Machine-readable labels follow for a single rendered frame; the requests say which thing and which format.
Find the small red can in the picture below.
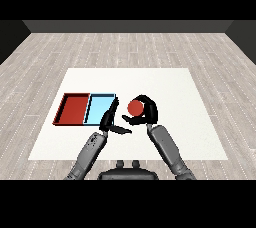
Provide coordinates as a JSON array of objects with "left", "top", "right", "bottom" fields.
[{"left": 127, "top": 99, "right": 145, "bottom": 118}]

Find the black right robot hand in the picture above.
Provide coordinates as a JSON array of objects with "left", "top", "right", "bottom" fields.
[{"left": 121, "top": 94, "right": 160, "bottom": 127}]

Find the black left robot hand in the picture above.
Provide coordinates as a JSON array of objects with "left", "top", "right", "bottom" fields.
[{"left": 98, "top": 96, "right": 133, "bottom": 136}]

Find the dark grey robot body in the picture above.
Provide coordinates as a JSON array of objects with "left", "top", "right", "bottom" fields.
[{"left": 97, "top": 159, "right": 159, "bottom": 181}]

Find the light blue shallow open box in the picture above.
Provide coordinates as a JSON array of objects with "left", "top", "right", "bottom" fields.
[{"left": 82, "top": 92, "right": 117, "bottom": 127}]

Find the red shallow open box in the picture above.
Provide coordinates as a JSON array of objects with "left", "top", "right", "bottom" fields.
[{"left": 52, "top": 92, "right": 92, "bottom": 127}]

